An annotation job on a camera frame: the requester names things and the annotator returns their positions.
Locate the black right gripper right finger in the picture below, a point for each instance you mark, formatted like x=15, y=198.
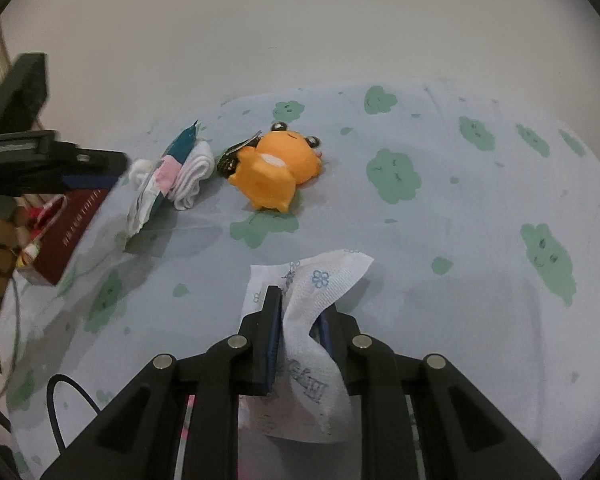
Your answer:
x=422, y=418

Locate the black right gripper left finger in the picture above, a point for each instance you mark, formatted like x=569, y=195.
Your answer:
x=179, y=418

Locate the teal pink sock package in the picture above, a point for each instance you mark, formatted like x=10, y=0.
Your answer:
x=159, y=180

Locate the white tissue packet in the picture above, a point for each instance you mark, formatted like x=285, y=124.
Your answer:
x=309, y=402

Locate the black gold bow hair clip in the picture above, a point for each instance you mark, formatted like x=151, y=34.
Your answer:
x=226, y=164

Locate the orange squishy toy figure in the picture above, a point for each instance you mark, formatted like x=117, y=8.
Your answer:
x=269, y=174

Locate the red knitted cloth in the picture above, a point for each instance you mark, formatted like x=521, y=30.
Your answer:
x=39, y=220

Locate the small white sock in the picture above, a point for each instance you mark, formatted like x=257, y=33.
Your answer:
x=139, y=171

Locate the dark red gold tin box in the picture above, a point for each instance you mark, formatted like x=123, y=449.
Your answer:
x=61, y=240

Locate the cloud-patterned blue bedsheet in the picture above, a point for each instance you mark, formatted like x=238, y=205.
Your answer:
x=483, y=223

